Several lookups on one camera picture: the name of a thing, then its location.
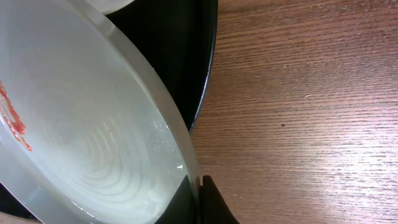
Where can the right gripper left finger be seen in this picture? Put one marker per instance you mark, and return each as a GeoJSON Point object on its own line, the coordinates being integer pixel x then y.
{"type": "Point", "coordinates": [182, 207]}

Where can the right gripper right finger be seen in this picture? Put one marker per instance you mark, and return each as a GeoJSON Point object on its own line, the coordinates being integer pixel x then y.
{"type": "Point", "coordinates": [213, 208]}

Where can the white plate bottom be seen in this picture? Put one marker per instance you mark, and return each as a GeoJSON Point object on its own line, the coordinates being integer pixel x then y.
{"type": "Point", "coordinates": [87, 124]}

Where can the white plate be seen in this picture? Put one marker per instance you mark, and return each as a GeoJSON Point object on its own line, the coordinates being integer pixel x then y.
{"type": "Point", "coordinates": [109, 6]}
{"type": "Point", "coordinates": [87, 124]}

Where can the round black tray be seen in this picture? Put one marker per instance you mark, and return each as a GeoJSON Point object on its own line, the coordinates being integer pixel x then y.
{"type": "Point", "coordinates": [174, 56]}

